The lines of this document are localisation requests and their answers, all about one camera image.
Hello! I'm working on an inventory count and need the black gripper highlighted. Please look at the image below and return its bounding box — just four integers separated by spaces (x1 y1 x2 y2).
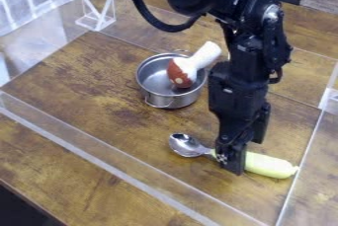
209 61 272 176

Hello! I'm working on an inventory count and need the green handled metal spoon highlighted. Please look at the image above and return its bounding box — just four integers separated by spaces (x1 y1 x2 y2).
169 133 298 179

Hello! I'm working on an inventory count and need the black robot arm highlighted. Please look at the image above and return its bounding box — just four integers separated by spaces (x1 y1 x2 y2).
169 0 292 175

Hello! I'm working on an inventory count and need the small steel pot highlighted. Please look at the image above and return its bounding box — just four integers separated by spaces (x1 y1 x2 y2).
137 51 207 109

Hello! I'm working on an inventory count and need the red white toy mushroom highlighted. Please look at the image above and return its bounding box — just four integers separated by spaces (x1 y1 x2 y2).
167 41 222 88

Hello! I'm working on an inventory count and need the clear acrylic right barrier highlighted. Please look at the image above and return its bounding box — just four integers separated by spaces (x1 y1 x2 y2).
277 62 338 226

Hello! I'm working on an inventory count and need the clear acrylic barrier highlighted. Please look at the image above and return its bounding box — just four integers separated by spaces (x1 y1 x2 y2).
0 91 269 226
277 62 338 226

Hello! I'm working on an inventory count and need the clear acrylic front barrier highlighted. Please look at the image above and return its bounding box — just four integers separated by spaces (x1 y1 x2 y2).
0 91 269 226

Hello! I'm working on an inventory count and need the clear acrylic triangle bracket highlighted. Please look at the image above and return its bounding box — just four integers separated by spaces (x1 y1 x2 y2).
75 0 117 32

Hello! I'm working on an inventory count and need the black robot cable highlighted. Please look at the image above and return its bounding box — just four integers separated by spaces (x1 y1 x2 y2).
121 0 209 35

